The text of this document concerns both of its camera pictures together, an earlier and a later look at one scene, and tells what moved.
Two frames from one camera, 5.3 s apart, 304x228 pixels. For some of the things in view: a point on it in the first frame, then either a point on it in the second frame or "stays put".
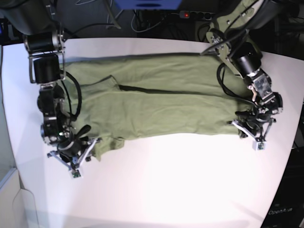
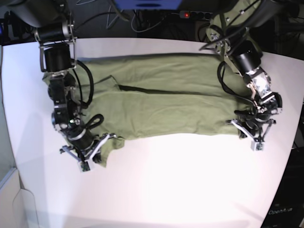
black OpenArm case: x=287 y=210 stays put
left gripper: x=257 y=128 stays put
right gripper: x=72 y=153 to x=84 y=148
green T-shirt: x=110 y=98 stays put
